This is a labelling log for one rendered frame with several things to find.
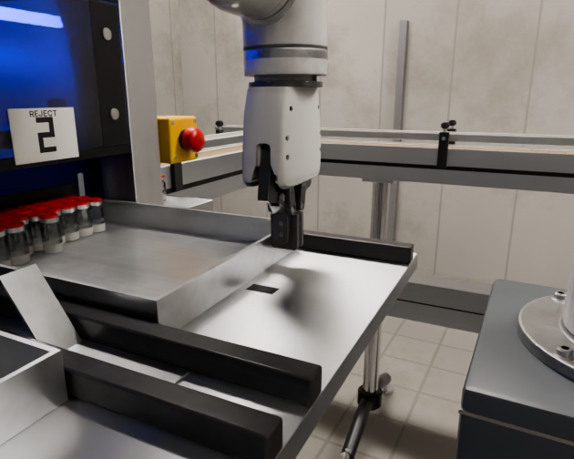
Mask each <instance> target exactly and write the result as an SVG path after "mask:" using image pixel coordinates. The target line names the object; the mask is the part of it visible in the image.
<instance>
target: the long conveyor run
mask: <svg viewBox="0 0 574 459"><path fill-rule="evenodd" d="M454 125H456V121H455V120H450V121H448V122H443V123H441V128H443V131H415V130H385V129H355V128H325V127H321V137H339V138H386V139H410V140H434V141H438V144H430V143H407V142H385V141H362V140H340V139H321V164H320V171H319V173H318V175H324V176H336V177H348V178H360V179H384V180H396V181H408V182H421V183H433V184H445V185H458V186H469V187H481V188H494V189H517V190H530V191H542V192H554V193H566V194H574V149H563V148H519V147H497V146H474V145H455V143H456V141H457V142H481V143H505V144H529V145H552V146H574V136H566V135H536V134H506V133H476V132H456V128H454ZM449 126H451V127H450V128H449ZM446 129H447V132H446Z"/></svg>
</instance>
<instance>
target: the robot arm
mask: <svg viewBox="0 0 574 459"><path fill-rule="evenodd" d="M207 1H208V2H209V3H211V4H212V5H214V6H215V7H216V8H218V9H220V10H221V11H224V12H227V13H230V14H233V15H237V16H240V17H241V21H242V41H243V70H244V76H245V77H254V82H249V87H248V90H247V96H246V101H245V108H244V119H243V141H242V175H243V181H244V183H245V184H246V185H247V186H249V187H255V186H258V185H259V187H258V201H260V202H267V203H268V211H269V212H270V213H271V242H272V246H273V247H274V248H279V249H286V250H297V249H298V248H300V247H301V246H302V245H303V211H299V210H304V206H305V192H306V190H307V189H308V188H309V187H310V186H311V183H312V179H313V178H314V177H316V176H317V175H318V173H319V171H320V164H321V123H320V108H319V97H318V87H323V82H321V81H317V77H325V76H327V75H328V69H327V68H328V66H329V59H328V9H329V0H207ZM275 181H278V182H276V183H275ZM517 327H518V335H519V337H520V339H521V341H522V342H523V343H524V344H525V345H526V346H527V348H528V349H529V350H530V351H531V352H532V353H533V354H534V355H535V356H536V357H537V358H539V359H540V360H541V361H542V362H544V363H545V364H546V365H547V366H549V367H551V368H552V369H554V370H555V371H557V372H559V373H560V374H562V375H564V376H566V377H568V378H570V379H571V380H572V381H574V255H573V260H572V265H571V271H570V276H569V286H568V291H567V293H566V292H565V291H555V292H554V295H551V296H546V297H542V298H539V299H535V300H533V301H531V302H529V303H527V304H526V305H525V306H524V307H523V308H522V309H521V310H520V312H519V315H518V323H517Z"/></svg>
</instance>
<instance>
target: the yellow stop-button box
mask: <svg viewBox="0 0 574 459"><path fill-rule="evenodd" d="M157 118H158V131H159V155H160V163H165V164H174V163H180V162H184V161H189V160H193V159H197V158H198V152H197V153H193V152H188V151H186V150H185V148H184V147H183V145H182V134H183V132H184V130H185V129H186V128H196V127H197V120H196V118H195V117H194V116H157Z"/></svg>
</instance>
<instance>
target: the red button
mask: <svg viewBox="0 0 574 459"><path fill-rule="evenodd" d="M204 144H205V137H204V134H203V132H202V131H201V130H200V129H199V128H197V127H187V128H186V129H185V130H184V132H183V134H182V145H183V147H184V148H185V150H186V151H188V152H193V153H197V152H199V151H201V150H202V149H203V147H204Z"/></svg>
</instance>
